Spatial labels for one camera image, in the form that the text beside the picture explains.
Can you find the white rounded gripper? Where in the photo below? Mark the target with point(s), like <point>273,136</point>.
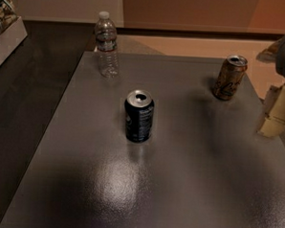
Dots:
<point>274,110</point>

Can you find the dark blue pepsi can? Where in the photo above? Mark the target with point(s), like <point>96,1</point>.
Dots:
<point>139,111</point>

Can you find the orange-brown soda can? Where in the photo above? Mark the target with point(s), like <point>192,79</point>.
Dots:
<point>232,71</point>

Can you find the clear plastic water bottle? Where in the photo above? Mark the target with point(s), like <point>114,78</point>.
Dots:
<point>107,46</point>

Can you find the white shelf with patterned items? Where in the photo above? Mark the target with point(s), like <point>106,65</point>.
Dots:
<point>12,29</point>

